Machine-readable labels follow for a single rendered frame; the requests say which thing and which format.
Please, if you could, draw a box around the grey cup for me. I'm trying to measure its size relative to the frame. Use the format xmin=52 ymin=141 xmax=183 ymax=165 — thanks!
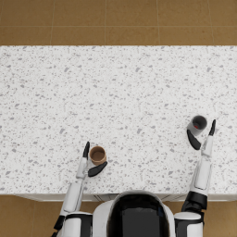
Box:
xmin=186 ymin=115 xmax=208 ymax=137

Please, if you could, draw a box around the brown cup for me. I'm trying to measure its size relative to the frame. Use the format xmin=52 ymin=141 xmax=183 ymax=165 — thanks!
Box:
xmin=89 ymin=145 xmax=108 ymax=167

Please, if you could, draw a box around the robot body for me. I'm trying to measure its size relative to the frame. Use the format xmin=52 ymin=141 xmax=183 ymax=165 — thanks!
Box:
xmin=92 ymin=190 xmax=177 ymax=237

